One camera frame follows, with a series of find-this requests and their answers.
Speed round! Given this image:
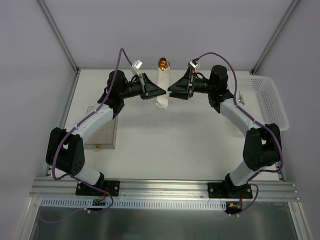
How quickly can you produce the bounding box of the white slotted cable duct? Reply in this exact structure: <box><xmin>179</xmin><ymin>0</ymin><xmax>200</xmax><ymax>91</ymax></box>
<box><xmin>40</xmin><ymin>197</ymin><xmax>227</xmax><ymax>211</ymax></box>

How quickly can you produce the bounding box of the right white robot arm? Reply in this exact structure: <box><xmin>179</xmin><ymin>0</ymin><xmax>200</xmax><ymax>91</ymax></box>
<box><xmin>168</xmin><ymin>65</ymin><xmax>282</xmax><ymax>199</ymax></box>

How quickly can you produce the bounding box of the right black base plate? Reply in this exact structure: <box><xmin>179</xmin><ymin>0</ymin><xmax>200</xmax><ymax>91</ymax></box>
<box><xmin>207</xmin><ymin>182</ymin><xmax>253</xmax><ymax>199</ymax></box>

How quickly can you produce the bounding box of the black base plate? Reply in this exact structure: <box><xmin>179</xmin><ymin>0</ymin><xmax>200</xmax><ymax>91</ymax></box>
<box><xmin>207</xmin><ymin>182</ymin><xmax>253</xmax><ymax>199</ymax></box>
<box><xmin>75</xmin><ymin>179</ymin><xmax>120</xmax><ymax>197</ymax></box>

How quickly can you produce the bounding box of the clear plastic utensil tray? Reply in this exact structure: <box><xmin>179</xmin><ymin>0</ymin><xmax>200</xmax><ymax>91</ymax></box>
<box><xmin>80</xmin><ymin>105</ymin><xmax>118</xmax><ymax>151</ymax></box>

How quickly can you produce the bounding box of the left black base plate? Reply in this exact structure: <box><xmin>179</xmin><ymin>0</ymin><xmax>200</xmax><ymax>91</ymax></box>
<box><xmin>75</xmin><ymin>179</ymin><xmax>120</xmax><ymax>197</ymax></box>

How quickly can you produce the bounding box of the aluminium mounting rail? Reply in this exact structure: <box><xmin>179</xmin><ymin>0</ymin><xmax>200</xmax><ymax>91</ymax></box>
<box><xmin>29</xmin><ymin>177</ymin><xmax>301</xmax><ymax>202</ymax></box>

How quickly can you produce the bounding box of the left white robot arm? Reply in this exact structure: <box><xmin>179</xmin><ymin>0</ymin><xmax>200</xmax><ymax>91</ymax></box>
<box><xmin>45</xmin><ymin>70</ymin><xmax>166</xmax><ymax>195</ymax></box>

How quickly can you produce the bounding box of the white paper napkin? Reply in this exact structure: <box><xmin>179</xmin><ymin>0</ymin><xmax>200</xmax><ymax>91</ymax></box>
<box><xmin>155</xmin><ymin>67</ymin><xmax>171</xmax><ymax>110</ymax></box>

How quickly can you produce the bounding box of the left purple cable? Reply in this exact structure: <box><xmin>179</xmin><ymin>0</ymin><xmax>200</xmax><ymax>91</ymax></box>
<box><xmin>37</xmin><ymin>47</ymin><xmax>137</xmax><ymax>225</ymax></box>

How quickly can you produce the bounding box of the white perforated plastic basket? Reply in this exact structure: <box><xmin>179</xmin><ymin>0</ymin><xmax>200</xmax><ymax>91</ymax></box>
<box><xmin>227</xmin><ymin>75</ymin><xmax>290</xmax><ymax>132</ymax></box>

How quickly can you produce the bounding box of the gold spoon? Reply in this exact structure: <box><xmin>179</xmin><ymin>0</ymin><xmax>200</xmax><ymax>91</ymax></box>
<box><xmin>157</xmin><ymin>57</ymin><xmax>168</xmax><ymax>71</ymax></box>

